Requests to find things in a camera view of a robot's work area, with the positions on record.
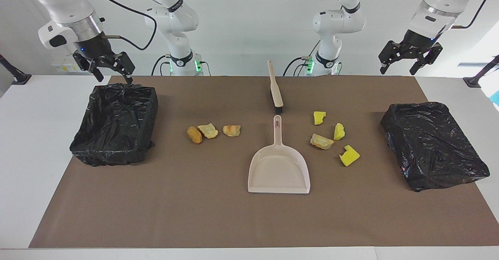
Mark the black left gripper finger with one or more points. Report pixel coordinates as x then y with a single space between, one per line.
390 53
430 56

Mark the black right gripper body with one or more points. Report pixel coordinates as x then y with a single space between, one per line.
93 47

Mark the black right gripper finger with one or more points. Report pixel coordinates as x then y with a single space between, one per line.
124 63
87 64

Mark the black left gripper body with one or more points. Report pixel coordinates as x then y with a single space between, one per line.
417 43

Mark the brown toy croquette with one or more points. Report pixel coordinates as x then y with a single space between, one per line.
194 134

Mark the pale yellow toy dumpling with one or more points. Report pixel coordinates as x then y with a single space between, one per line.
208 131

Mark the notched yellow sponge piece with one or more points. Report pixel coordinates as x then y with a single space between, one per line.
349 156

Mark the beige toy pastry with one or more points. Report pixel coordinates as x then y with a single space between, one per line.
321 142

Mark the beige hand brush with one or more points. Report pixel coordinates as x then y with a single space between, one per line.
275 92

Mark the orange striped toy croissant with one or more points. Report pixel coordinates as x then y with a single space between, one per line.
232 130

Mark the beige plastic dustpan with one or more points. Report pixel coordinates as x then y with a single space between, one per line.
278 170

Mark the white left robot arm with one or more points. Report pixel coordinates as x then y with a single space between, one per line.
335 22

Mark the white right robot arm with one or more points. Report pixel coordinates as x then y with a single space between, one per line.
66 2

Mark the black bag lined bin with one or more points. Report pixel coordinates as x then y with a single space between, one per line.
117 127
432 143

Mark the white box yellow label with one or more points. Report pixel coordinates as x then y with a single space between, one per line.
69 66

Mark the small white box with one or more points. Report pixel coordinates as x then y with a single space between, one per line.
58 67

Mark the light blue item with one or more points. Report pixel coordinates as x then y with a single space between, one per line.
496 98

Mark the brown table mat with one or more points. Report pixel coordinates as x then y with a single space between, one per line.
195 213

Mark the black camera stand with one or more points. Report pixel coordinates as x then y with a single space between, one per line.
21 78
473 81

